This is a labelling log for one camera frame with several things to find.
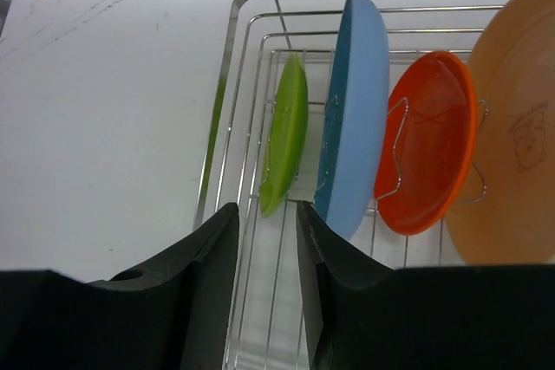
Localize green plate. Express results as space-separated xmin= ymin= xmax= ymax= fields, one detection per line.
xmin=259 ymin=53 xmax=309 ymax=217

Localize blue plate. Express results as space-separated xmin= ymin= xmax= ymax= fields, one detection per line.
xmin=313 ymin=0 xmax=389 ymax=240

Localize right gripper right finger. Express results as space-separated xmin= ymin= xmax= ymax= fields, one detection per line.
xmin=296 ymin=201 xmax=554 ymax=369

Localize orange plate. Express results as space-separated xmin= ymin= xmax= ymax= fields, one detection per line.
xmin=375 ymin=50 xmax=478 ymax=236

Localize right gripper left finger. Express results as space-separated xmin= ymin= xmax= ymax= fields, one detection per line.
xmin=1 ymin=203 xmax=239 ymax=369

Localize tan beige plate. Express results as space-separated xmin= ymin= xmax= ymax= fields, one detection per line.
xmin=446 ymin=0 xmax=554 ymax=264

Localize metal wire dish rack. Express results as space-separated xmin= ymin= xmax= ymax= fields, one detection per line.
xmin=194 ymin=0 xmax=508 ymax=369

